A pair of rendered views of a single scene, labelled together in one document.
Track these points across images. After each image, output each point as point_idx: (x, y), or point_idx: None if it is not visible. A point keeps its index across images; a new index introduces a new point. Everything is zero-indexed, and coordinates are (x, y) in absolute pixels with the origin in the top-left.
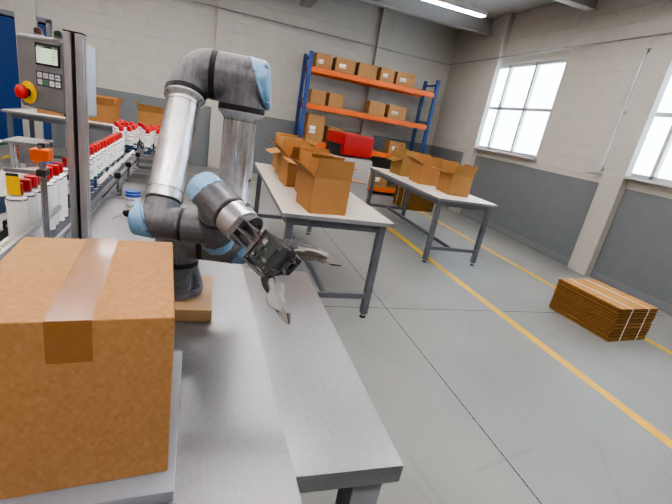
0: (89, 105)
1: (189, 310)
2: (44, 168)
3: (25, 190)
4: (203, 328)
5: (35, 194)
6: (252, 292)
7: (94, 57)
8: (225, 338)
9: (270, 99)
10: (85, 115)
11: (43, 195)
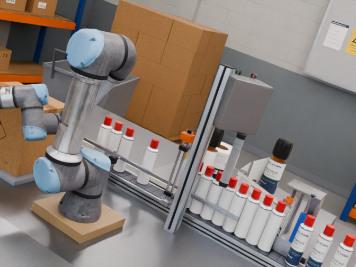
0: (217, 118)
1: (45, 198)
2: (185, 147)
3: (204, 172)
4: (28, 204)
5: (204, 178)
6: (42, 248)
7: (232, 85)
8: (7, 201)
9: (73, 56)
10: (203, 119)
11: (175, 160)
